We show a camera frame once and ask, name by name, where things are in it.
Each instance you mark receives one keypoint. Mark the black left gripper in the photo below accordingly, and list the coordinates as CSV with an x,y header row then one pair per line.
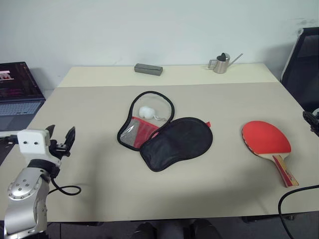
x,y
59,149

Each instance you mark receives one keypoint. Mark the dark rounded shape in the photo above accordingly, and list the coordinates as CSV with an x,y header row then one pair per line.
x,y
144,231
205,230

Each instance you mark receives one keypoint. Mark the red table tennis paddle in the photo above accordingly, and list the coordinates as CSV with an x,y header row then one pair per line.
x,y
266,137

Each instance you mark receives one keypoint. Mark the grey rectangular box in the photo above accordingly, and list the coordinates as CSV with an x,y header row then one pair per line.
x,y
148,69

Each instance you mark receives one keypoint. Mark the white pom-pom zipper pull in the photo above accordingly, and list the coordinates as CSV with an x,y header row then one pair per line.
x,y
145,112

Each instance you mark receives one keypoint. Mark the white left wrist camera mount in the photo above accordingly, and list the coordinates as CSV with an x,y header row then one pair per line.
x,y
32,139

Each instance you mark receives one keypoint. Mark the black mesh office chair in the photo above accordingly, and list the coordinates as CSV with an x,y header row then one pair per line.
x,y
306,74

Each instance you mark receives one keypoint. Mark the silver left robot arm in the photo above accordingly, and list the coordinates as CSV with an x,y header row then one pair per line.
x,y
22,184

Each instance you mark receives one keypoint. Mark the small metal watering can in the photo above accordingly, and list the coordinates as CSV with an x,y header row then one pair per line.
x,y
220,66

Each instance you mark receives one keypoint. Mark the open laptop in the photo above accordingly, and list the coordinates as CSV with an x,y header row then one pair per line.
x,y
17,109

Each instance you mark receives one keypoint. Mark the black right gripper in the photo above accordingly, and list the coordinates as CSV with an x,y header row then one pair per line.
x,y
311,120

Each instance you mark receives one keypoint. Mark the black red paddle case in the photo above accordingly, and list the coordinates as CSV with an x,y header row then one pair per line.
x,y
174,144

